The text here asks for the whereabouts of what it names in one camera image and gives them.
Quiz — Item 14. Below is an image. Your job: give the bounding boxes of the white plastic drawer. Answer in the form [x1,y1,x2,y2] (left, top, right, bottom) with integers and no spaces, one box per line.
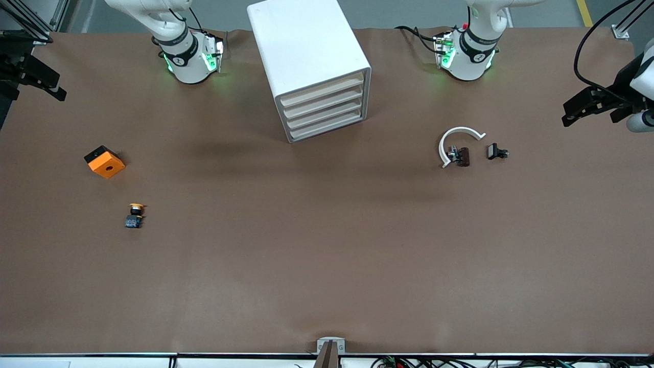
[285,98,366,131]
[283,86,365,119]
[289,110,367,141]
[279,73,365,108]

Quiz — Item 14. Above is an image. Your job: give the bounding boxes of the orange button housing box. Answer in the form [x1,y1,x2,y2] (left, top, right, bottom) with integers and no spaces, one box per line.
[84,145,126,179]

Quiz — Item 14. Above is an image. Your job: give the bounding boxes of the yellow push button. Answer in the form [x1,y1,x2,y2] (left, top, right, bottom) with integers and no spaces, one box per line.
[125,203,146,229]

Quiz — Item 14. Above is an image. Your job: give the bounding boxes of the white drawer cabinet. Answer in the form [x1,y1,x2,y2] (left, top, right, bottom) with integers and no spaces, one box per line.
[247,0,372,144]

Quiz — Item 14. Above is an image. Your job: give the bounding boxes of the white curved plastic piece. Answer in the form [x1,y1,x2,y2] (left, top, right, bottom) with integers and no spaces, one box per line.
[438,126,486,169]

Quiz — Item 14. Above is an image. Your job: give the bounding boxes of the brown table cover mat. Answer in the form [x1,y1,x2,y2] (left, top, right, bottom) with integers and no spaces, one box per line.
[0,27,654,356]

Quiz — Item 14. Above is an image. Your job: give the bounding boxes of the aluminium frame strut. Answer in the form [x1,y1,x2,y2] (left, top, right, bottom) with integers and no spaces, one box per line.
[0,0,69,45]
[612,0,654,40]

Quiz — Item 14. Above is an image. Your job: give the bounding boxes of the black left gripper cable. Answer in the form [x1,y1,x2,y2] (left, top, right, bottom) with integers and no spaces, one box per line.
[574,0,654,103]

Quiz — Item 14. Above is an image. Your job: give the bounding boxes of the tangled cables under table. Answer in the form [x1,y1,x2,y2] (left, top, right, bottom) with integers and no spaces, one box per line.
[370,355,654,368]

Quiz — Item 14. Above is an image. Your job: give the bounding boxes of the grey metal bracket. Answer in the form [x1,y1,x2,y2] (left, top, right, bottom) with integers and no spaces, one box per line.
[316,337,346,355]

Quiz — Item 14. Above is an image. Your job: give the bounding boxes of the brown camera post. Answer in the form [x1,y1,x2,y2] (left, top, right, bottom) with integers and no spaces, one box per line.
[313,341,341,368]

